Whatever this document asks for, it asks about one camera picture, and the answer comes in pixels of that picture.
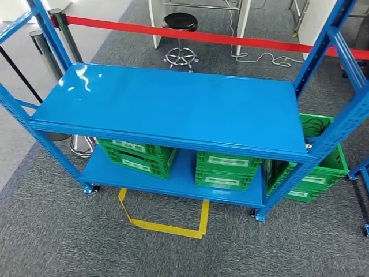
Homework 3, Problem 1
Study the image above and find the blue metal shelf rack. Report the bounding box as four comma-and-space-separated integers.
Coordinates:
347, 156, 369, 238
0, 0, 369, 223

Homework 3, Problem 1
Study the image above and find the green plastic crate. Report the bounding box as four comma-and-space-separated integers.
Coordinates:
263, 113, 349, 204
96, 137, 178, 181
195, 150, 263, 192

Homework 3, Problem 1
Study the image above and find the yellow floor tape marking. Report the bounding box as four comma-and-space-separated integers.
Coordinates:
118, 188, 211, 240

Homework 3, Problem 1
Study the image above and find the red barrier belt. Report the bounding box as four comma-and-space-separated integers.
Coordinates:
50, 15, 369, 61

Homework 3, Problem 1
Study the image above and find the black round stool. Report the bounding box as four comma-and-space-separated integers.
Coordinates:
162, 12, 199, 73

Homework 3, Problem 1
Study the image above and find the white desk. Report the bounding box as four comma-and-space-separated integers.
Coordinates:
149, 0, 251, 57
297, 0, 337, 60

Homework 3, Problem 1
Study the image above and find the black barrier belt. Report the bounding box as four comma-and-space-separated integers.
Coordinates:
0, 46, 43, 104

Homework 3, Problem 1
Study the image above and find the white floor cable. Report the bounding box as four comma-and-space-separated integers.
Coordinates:
225, 0, 305, 69

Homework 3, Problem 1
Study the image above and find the black coiled cable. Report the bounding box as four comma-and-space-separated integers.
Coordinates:
302, 117, 327, 137

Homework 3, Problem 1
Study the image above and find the chrome stanchion post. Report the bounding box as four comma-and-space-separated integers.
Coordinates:
49, 8, 84, 64
29, 30, 96, 158

